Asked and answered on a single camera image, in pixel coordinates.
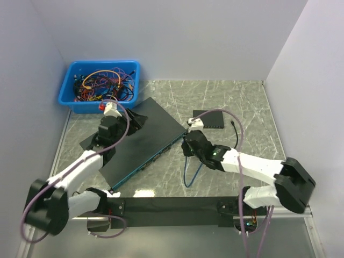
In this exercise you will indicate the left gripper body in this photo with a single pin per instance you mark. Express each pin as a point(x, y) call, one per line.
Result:
point(123, 124)

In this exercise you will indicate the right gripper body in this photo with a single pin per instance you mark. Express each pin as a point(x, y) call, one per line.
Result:
point(188, 151)

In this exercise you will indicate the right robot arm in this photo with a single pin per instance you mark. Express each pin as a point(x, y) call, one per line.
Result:
point(287, 183)

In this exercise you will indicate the large black network switch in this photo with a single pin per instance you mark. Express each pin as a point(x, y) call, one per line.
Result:
point(135, 152)

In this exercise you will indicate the blue plastic bin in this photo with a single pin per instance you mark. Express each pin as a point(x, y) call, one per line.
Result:
point(87, 83)

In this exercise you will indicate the small black network switch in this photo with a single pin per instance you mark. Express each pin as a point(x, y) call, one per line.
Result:
point(213, 120)

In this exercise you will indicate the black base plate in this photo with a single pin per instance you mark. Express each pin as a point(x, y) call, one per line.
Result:
point(174, 211)

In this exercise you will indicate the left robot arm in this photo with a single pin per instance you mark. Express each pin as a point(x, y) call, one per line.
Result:
point(51, 204)

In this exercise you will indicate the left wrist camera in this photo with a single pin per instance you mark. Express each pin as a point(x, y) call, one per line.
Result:
point(108, 107)

